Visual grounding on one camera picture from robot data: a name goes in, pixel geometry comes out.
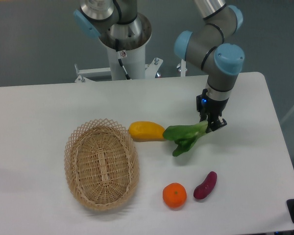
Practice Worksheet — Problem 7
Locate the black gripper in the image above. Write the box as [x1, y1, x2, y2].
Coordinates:
[196, 88, 229, 133]

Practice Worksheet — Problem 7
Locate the green leafy vegetable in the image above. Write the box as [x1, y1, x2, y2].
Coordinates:
[163, 121, 208, 157]

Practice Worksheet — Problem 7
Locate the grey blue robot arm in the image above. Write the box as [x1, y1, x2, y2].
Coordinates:
[73, 0, 245, 132]

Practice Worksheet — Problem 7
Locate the yellow mango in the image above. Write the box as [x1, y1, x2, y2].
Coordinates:
[128, 121, 165, 141]

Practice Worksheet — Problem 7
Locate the purple sweet potato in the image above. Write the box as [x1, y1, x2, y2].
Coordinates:
[193, 171, 218, 200]

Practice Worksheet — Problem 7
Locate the orange tangerine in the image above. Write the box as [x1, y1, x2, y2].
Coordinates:
[162, 183, 187, 209]

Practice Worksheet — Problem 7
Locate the woven wicker basket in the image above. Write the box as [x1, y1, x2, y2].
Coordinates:
[64, 119, 140, 211]

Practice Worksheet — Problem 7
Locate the white metal base frame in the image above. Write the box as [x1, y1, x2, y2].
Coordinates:
[74, 52, 188, 83]

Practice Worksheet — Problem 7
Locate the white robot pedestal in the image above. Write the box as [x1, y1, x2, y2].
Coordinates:
[106, 46, 146, 81]

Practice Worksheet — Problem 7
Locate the black cable on pedestal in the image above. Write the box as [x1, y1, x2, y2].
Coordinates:
[115, 39, 132, 80]

